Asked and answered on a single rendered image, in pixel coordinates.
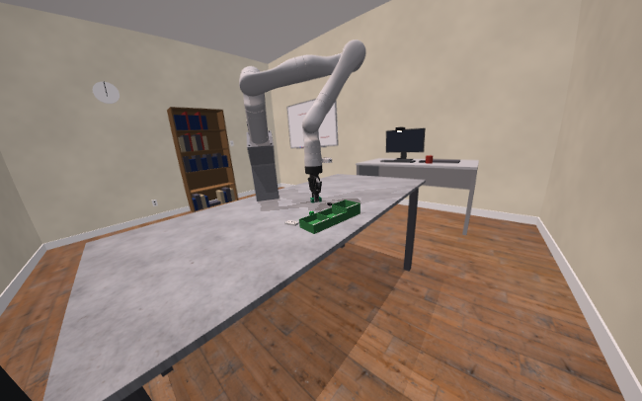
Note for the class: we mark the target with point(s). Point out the green rack of bins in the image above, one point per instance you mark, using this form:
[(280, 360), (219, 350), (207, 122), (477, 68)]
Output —
[(339, 212)]

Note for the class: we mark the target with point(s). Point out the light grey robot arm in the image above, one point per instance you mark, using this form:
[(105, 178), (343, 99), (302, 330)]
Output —
[(254, 84)]

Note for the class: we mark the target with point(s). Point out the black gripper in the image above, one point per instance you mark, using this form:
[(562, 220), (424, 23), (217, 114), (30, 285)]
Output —
[(314, 183)]

